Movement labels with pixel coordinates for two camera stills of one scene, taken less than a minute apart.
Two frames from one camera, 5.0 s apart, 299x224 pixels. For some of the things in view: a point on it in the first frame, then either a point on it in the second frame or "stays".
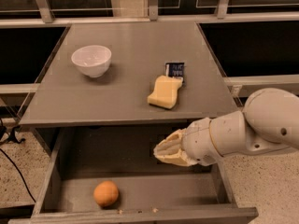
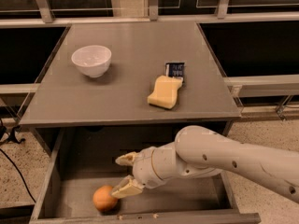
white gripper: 198,141 -> 143,168
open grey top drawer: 111,175 stays
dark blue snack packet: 175,70 stays
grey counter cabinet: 119,96 stays
